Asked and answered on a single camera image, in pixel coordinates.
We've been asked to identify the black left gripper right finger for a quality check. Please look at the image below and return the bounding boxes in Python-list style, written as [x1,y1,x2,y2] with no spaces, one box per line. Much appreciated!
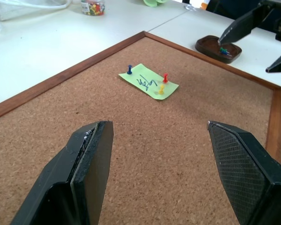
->
[207,120,281,225]

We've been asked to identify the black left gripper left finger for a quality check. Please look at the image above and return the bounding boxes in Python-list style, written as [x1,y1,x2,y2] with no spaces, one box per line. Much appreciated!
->
[10,120,114,225]

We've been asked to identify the green paper note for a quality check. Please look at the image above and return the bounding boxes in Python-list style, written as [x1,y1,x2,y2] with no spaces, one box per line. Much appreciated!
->
[118,63,180,101]

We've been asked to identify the jar of coloured pins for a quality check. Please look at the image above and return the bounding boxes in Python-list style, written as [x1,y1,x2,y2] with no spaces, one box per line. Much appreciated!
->
[81,0,106,16]

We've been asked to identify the dark brown wooden tray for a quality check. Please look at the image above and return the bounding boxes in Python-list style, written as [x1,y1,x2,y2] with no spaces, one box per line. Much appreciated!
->
[195,35,243,64]

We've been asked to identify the light green plastic item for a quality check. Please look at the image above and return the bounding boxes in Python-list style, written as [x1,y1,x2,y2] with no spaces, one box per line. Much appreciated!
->
[143,0,170,8]

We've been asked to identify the white plastic bag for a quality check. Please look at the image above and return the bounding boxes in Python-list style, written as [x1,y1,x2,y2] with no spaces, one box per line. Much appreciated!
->
[0,0,70,23]

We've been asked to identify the cork board with wooden frame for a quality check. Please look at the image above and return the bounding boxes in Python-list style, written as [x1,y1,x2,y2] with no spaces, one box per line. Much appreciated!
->
[0,30,281,225]

